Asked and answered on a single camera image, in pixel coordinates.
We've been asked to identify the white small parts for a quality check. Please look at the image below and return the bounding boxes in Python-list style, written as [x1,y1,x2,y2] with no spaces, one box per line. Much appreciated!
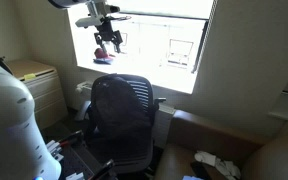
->
[45,139,65,163]

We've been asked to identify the white crumpled cloth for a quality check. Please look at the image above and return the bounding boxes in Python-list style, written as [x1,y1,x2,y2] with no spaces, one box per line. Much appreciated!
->
[194,150,242,180]

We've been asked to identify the red handled tool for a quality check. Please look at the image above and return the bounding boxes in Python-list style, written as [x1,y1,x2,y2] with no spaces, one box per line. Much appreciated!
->
[58,129,84,148]

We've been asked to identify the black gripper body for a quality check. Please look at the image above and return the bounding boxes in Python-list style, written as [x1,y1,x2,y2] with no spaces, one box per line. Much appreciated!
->
[97,18,120,44]

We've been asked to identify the yellow sticky note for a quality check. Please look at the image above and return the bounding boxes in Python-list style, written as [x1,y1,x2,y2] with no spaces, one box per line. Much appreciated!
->
[23,72,37,81]

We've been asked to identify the black flat item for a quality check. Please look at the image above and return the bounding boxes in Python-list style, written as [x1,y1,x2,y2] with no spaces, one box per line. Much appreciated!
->
[189,161,212,180]

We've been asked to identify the black mesh office chair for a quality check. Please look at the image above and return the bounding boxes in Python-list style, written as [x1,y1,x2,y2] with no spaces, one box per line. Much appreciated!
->
[83,73,168,176]

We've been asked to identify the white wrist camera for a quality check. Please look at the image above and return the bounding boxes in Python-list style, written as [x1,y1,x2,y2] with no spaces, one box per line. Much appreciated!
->
[74,15,104,29]

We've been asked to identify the blue shirt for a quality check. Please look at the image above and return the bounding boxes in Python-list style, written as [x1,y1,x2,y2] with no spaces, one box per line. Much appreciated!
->
[182,175,205,180]

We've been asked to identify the dark window blind wand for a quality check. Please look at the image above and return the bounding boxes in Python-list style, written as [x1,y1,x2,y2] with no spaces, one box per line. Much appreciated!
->
[191,19,209,74]

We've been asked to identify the beige drawer cabinet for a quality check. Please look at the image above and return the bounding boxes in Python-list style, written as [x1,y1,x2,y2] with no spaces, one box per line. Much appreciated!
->
[5,59,69,131]

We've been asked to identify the blue folded cloth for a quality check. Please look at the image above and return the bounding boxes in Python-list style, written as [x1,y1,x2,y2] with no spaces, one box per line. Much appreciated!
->
[93,57,115,65]

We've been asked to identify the red hat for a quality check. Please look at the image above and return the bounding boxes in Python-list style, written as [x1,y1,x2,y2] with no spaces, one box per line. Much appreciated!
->
[94,47,116,61]

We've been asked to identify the black handled tool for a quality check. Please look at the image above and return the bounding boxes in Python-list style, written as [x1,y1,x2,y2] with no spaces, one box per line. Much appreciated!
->
[87,159,116,180]

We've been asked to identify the white small block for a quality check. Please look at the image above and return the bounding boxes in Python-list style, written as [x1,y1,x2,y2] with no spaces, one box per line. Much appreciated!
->
[65,172,85,180]

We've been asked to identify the black jacket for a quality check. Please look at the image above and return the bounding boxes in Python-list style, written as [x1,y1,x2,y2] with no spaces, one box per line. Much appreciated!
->
[89,74,153,158]

